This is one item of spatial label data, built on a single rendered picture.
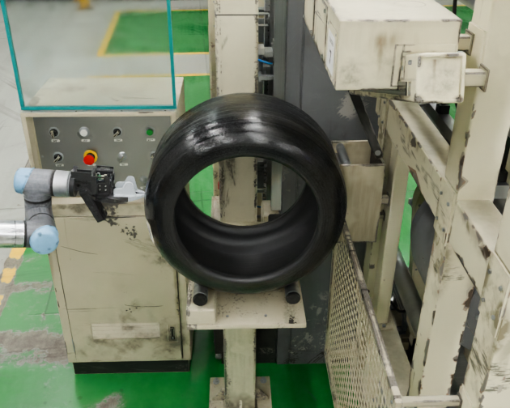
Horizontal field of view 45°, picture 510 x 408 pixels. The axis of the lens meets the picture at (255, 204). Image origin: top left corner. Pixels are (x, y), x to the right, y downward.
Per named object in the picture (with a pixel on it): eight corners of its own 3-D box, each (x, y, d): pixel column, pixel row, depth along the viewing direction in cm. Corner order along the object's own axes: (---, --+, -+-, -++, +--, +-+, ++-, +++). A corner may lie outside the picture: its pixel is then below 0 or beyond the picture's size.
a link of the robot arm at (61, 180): (53, 201, 174) (60, 187, 181) (70, 202, 175) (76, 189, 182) (52, 177, 171) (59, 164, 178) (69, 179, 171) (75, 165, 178)
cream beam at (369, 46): (302, 23, 180) (303, -31, 173) (387, 22, 181) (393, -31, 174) (331, 92, 127) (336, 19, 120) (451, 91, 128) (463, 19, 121)
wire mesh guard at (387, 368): (324, 354, 250) (335, 204, 216) (328, 354, 250) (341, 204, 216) (366, 580, 172) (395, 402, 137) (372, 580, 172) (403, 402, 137)
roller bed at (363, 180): (325, 214, 229) (331, 140, 214) (365, 213, 229) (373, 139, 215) (333, 243, 212) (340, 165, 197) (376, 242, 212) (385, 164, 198)
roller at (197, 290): (200, 244, 216) (196, 234, 214) (212, 240, 215) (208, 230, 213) (195, 308, 186) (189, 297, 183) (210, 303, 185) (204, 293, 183)
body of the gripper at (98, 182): (112, 178, 171) (67, 174, 170) (112, 205, 175) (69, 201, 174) (116, 166, 178) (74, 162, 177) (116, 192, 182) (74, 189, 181)
